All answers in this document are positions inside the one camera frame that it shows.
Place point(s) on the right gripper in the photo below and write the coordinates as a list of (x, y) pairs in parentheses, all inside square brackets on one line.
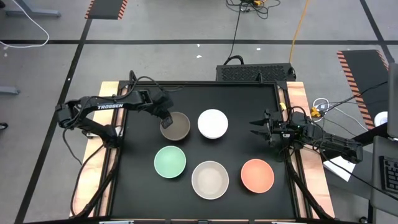
[(281, 130)]

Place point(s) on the black shoe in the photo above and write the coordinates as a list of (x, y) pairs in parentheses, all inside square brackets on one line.
[(3, 126)]

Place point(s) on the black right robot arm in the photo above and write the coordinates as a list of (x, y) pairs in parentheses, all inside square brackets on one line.
[(339, 144)]

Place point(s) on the white paper sheet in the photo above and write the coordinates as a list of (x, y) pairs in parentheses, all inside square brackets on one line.
[(340, 169)]

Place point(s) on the black keyboard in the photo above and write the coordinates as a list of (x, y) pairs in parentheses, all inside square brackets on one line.
[(390, 174)]

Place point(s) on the silver frame bracket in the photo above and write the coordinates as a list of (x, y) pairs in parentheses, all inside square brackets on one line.
[(116, 222), (289, 222)]

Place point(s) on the large beige bowl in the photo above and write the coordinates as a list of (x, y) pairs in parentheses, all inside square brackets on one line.
[(210, 180)]

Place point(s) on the hazard-striped black floor mat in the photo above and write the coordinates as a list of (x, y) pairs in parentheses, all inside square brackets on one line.
[(367, 74), (105, 7)]

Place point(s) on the yellow plug connector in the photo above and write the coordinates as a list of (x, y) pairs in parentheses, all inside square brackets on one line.
[(315, 112)]

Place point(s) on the orange ridged bowl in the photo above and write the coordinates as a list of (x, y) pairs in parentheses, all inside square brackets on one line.
[(257, 175)]

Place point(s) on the black perforated computer tower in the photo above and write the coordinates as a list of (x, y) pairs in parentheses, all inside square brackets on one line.
[(255, 73)]

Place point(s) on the grey desk foot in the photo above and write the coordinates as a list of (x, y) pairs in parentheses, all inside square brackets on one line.
[(34, 13), (9, 90)]

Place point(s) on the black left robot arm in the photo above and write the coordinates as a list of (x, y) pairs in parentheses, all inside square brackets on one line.
[(109, 106)]

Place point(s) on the white ridged bowl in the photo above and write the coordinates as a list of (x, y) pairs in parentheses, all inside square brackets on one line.
[(213, 124)]

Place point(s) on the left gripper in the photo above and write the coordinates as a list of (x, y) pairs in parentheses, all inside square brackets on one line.
[(161, 107)]

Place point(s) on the grey monitor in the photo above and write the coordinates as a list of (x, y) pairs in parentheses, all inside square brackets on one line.
[(393, 99)]

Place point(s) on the brown ridged bowl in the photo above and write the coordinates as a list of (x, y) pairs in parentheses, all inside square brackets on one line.
[(177, 127)]

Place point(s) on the white round cup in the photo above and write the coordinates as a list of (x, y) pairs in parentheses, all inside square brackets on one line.
[(382, 119)]

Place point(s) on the green ridged bowl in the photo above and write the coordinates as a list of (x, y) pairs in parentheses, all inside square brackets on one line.
[(170, 161)]

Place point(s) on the grey desk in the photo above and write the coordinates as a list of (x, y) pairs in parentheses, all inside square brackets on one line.
[(385, 205)]

